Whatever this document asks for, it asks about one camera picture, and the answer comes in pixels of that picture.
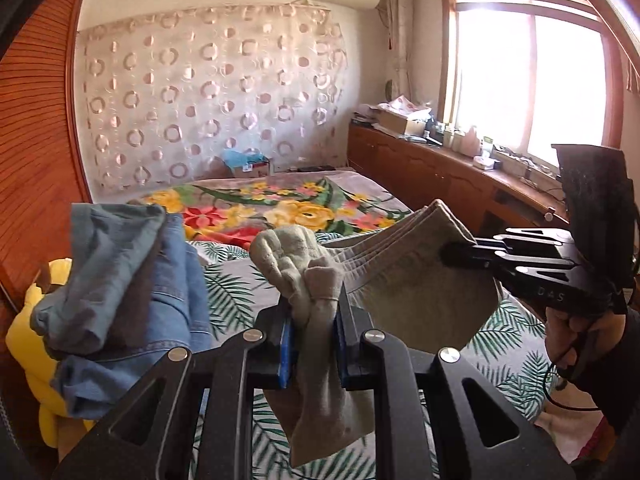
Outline wooden sideboard cabinet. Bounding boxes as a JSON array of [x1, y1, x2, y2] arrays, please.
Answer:
[[347, 124, 568, 237]]

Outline window with wooden frame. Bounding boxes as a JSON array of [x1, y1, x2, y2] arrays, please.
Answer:
[[438, 0, 624, 167]]

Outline palm leaf bed cover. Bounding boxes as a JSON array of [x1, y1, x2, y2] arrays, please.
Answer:
[[193, 242, 572, 479]]

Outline cardboard box on cabinet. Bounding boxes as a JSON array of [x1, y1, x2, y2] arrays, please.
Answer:
[[378, 108, 431, 136]]

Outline grey-green pants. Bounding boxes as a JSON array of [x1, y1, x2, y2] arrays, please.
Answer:
[[250, 200, 501, 467]]

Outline blue tissue box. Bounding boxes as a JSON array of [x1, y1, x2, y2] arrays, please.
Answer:
[[221, 148, 271, 179]]

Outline folded grey-blue pants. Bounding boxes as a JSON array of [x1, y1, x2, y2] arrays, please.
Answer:
[[30, 203, 167, 360]]

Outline white power strip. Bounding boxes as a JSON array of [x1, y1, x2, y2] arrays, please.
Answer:
[[495, 152, 562, 191]]

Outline circle pattern curtain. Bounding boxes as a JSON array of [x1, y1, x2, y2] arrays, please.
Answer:
[[75, 3, 348, 200]]

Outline floral blanket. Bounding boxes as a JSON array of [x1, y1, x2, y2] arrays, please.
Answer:
[[133, 169, 411, 249]]

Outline folded blue jeans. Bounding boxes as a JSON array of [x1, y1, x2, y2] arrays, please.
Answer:
[[52, 214, 214, 420]]

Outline wooden wardrobe door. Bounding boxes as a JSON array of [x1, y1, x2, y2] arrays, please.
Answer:
[[1, 0, 90, 311]]

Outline right hand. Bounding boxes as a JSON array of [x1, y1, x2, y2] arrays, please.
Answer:
[[544, 308, 627, 377]]

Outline yellow plush toy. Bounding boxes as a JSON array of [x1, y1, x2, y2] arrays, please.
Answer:
[[6, 258, 94, 460]]

